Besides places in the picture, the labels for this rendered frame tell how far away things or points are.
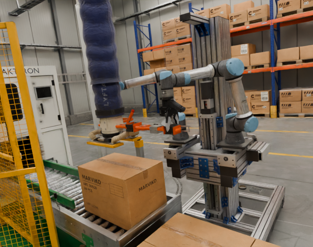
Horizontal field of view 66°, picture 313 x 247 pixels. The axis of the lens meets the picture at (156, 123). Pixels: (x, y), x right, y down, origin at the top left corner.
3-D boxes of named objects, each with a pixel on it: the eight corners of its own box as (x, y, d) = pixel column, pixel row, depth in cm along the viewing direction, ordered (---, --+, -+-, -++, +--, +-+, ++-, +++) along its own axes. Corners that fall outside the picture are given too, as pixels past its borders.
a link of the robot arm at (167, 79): (175, 69, 142) (162, 71, 139) (176, 88, 144) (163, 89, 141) (169, 71, 149) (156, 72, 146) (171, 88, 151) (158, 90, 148)
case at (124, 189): (84, 209, 207) (77, 166, 200) (120, 191, 236) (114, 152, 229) (132, 233, 167) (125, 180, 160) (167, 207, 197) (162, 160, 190)
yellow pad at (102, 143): (86, 144, 191) (85, 137, 190) (97, 140, 199) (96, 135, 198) (113, 148, 169) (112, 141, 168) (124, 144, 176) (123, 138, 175)
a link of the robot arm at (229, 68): (246, 126, 184) (228, 57, 169) (262, 129, 170) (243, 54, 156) (234, 133, 180) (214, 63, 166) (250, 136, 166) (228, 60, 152)
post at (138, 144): (145, 228, 263) (133, 140, 246) (149, 225, 268) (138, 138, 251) (149, 230, 259) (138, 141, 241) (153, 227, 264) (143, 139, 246)
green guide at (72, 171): (42, 165, 346) (41, 159, 345) (49, 162, 354) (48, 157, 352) (113, 188, 242) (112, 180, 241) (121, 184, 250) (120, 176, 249)
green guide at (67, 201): (1, 179, 307) (-1, 172, 305) (10, 176, 314) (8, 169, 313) (64, 213, 203) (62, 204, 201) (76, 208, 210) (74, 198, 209)
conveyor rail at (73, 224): (0, 191, 307) (-3, 177, 304) (5, 189, 311) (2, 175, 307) (119, 267, 157) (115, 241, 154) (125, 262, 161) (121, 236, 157)
